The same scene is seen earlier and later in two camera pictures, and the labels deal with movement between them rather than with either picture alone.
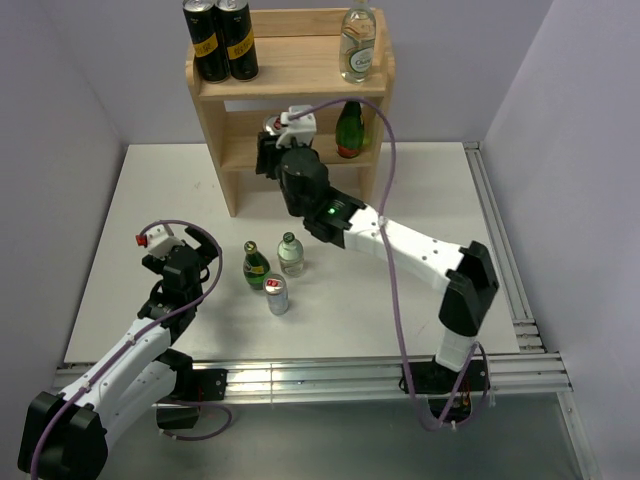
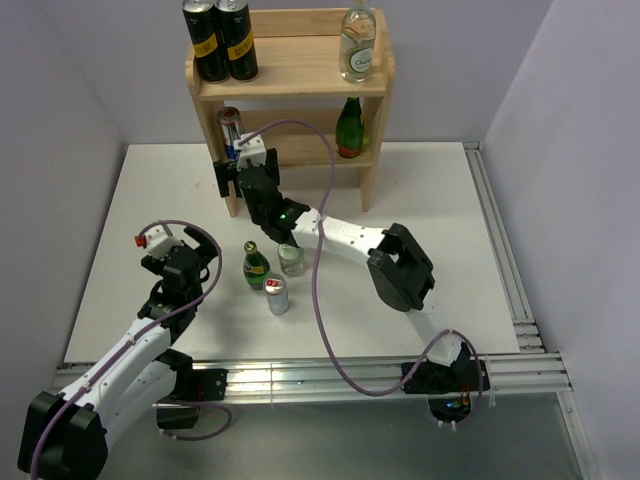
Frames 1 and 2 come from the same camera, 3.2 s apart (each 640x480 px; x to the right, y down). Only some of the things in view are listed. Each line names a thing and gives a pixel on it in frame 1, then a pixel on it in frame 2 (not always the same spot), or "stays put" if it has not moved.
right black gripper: (267, 155) → (224, 174)
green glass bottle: (350, 129) stays put
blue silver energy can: (272, 125) → (231, 127)
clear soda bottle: (358, 29) stays put
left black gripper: (207, 247) stays put
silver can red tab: (275, 288) stays put
